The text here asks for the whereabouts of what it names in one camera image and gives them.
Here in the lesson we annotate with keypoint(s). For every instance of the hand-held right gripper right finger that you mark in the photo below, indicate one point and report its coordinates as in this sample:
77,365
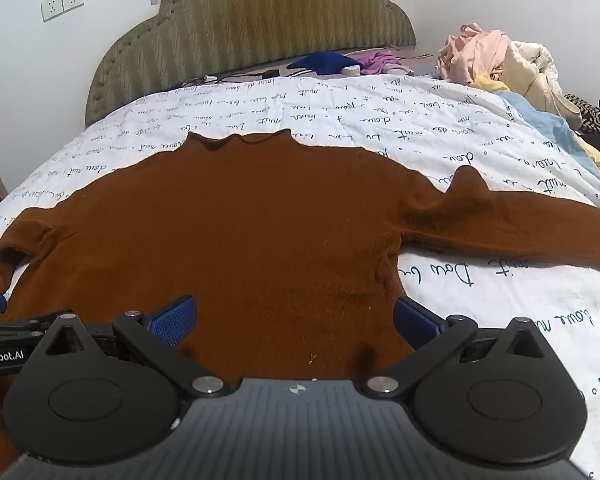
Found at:
416,322

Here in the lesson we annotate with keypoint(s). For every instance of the cream puffer jacket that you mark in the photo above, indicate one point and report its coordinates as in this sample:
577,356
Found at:
535,77

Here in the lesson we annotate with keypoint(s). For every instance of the dark blue cloth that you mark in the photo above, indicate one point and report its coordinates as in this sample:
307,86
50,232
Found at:
322,62

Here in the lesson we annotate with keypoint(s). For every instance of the light blue cloth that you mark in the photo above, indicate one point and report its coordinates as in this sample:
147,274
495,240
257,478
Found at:
555,132

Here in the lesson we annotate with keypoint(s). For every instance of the olive padded headboard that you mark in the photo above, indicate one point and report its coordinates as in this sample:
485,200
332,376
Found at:
260,15

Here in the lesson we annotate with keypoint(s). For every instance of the purple cloth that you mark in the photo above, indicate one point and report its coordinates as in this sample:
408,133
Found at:
380,61

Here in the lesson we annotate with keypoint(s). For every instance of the white script-printed quilt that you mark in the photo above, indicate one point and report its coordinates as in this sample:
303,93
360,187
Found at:
330,110

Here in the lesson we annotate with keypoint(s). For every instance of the black white zigzag cloth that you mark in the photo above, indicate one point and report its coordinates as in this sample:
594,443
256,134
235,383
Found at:
587,117

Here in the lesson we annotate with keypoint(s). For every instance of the brown knit sweater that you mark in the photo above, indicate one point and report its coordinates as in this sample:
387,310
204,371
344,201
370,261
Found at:
255,220

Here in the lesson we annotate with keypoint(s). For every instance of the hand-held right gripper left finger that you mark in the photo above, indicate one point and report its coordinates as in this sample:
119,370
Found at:
176,321

